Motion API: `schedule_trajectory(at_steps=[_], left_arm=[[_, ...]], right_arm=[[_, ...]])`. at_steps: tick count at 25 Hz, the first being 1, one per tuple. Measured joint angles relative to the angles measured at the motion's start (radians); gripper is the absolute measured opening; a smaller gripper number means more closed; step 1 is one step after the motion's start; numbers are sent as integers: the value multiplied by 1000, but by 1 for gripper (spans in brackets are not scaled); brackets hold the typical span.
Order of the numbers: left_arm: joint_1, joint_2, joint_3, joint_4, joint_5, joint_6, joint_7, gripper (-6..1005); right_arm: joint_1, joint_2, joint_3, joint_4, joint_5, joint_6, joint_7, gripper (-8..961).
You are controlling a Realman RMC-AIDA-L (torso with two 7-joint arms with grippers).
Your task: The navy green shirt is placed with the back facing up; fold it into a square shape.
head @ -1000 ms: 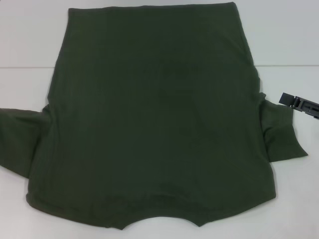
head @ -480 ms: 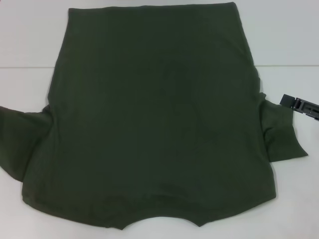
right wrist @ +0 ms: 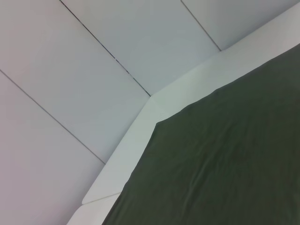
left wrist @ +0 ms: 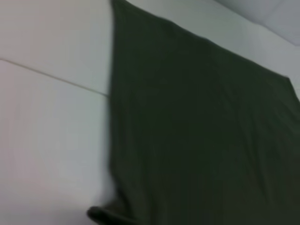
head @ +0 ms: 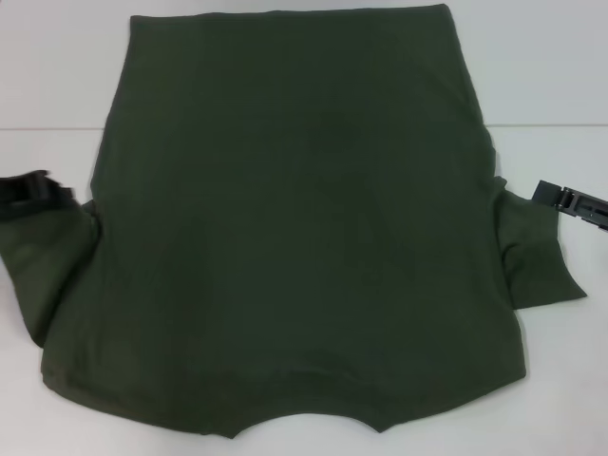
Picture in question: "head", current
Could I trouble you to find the dark green t-shirt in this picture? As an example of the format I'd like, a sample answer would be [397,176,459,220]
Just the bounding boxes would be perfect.
[0,3,591,439]

